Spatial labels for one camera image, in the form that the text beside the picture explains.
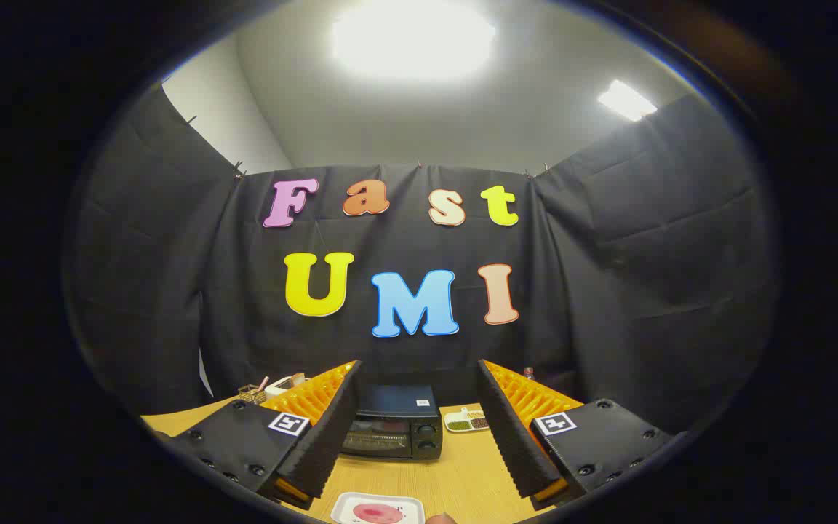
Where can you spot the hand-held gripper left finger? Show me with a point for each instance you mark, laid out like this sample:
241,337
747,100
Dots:
332,429

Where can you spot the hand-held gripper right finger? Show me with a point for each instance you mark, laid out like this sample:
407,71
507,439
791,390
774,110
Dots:
510,429

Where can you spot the black toaster oven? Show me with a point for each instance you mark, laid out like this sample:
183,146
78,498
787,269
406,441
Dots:
397,402

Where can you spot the white square plate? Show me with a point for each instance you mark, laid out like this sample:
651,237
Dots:
342,509

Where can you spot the pink round food slice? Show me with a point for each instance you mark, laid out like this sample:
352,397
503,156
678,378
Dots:
379,514

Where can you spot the white bread toaster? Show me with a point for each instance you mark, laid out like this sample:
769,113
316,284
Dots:
284,383

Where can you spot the white divided dish with beans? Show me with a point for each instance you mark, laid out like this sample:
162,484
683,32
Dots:
463,422

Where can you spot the black backdrop cloth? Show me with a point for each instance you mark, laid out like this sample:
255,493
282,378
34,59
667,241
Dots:
608,291

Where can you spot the small ceiling light panel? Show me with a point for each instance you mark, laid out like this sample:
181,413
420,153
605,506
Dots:
626,100

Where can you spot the large ceiling light panel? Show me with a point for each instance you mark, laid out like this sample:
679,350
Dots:
412,36

